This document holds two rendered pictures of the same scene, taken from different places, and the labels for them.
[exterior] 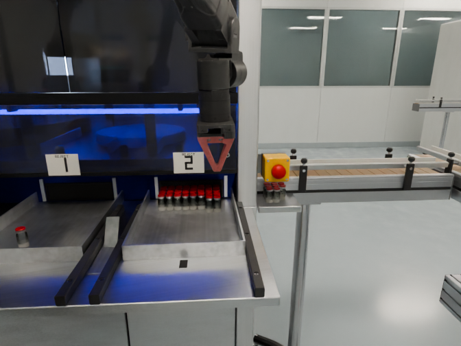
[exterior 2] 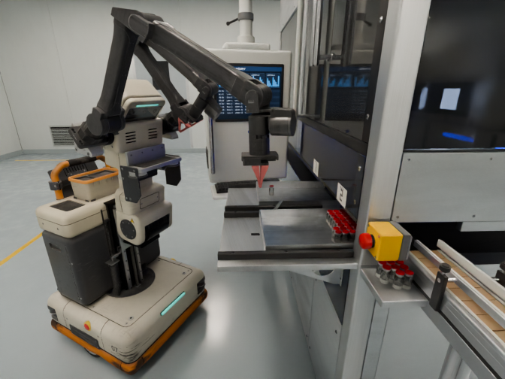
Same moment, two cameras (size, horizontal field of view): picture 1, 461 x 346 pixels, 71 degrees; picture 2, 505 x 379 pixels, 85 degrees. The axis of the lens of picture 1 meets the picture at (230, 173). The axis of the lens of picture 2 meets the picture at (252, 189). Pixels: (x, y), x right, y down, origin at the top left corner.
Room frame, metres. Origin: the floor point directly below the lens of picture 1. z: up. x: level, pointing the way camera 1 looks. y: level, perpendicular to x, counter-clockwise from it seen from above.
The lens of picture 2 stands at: (0.60, -0.74, 1.35)
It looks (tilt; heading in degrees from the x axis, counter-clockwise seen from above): 20 degrees down; 92
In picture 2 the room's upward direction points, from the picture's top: straight up
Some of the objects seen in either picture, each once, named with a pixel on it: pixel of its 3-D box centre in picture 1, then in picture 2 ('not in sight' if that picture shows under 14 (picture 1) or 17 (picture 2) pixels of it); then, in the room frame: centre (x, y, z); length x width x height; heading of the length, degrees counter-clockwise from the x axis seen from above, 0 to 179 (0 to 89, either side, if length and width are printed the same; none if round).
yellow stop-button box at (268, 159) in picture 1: (275, 167); (385, 241); (0.91, -0.13, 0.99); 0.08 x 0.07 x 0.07; 4
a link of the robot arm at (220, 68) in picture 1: (215, 74); (261, 125); (0.60, 0.03, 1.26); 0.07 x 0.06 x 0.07; 157
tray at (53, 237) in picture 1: (55, 220); (294, 193); (0.76, 0.45, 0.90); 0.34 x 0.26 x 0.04; 4
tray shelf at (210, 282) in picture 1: (116, 241); (284, 214); (0.70, 0.28, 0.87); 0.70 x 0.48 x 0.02; 94
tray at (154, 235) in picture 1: (188, 216); (311, 228); (0.78, 0.11, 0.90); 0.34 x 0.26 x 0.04; 5
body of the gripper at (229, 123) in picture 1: (215, 110); (259, 147); (0.60, 0.03, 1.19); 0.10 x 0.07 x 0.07; 3
